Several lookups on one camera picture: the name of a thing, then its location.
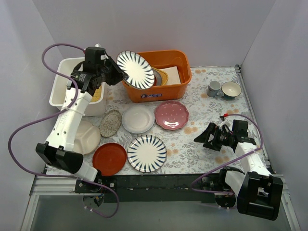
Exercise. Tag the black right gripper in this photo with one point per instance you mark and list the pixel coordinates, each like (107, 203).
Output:
(214, 136)

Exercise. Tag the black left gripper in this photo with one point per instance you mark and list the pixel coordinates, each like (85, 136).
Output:
(115, 72)

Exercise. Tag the blue striped plate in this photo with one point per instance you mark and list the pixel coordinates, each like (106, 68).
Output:
(147, 153)
(139, 72)

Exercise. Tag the yellow bamboo mat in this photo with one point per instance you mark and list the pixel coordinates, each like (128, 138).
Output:
(98, 94)

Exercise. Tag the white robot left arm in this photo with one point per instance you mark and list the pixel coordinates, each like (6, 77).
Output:
(86, 77)

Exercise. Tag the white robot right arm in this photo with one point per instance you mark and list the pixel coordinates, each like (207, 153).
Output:
(258, 192)

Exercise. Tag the white plastic bin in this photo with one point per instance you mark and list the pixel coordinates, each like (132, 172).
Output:
(59, 87)

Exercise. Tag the orange plastic bin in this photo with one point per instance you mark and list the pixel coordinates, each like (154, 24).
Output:
(161, 60)

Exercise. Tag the grey rimmed plate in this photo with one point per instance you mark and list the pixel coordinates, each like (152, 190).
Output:
(158, 79)

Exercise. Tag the pink polka dot plate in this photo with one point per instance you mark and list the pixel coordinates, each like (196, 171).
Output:
(171, 115)

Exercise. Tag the speckled oval dish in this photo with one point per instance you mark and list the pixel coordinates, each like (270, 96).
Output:
(110, 123)

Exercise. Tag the yellow woven basket plate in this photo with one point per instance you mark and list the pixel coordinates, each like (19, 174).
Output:
(163, 74)

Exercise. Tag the white round plate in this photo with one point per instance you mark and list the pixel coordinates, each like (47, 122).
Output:
(138, 119)

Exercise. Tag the small patterned mug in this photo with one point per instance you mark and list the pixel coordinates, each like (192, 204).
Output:
(214, 89)

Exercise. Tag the floral table mat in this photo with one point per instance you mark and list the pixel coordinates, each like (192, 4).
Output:
(184, 156)

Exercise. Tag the green rimmed bowl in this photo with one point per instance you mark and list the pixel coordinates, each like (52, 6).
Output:
(231, 90)

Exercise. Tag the white square plate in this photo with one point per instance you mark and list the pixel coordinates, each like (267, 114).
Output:
(173, 75)

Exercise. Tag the cream divided plate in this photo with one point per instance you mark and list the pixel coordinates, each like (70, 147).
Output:
(87, 138)

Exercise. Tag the red round plate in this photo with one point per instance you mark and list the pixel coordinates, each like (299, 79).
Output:
(109, 159)

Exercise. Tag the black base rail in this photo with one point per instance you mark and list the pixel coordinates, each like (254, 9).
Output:
(171, 187)

